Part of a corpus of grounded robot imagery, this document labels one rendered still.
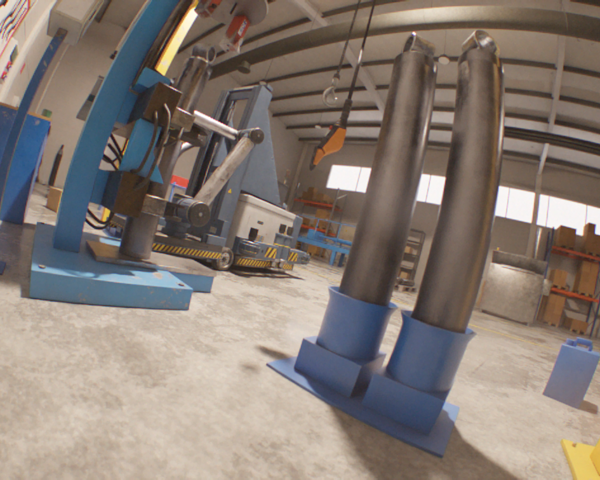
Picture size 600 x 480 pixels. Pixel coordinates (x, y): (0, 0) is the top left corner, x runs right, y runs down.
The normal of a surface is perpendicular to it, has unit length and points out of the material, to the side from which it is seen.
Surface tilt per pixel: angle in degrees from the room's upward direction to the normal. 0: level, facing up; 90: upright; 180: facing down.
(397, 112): 90
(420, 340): 90
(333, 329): 90
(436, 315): 90
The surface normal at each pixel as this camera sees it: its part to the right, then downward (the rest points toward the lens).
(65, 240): 0.76, 0.21
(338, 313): -0.73, -0.21
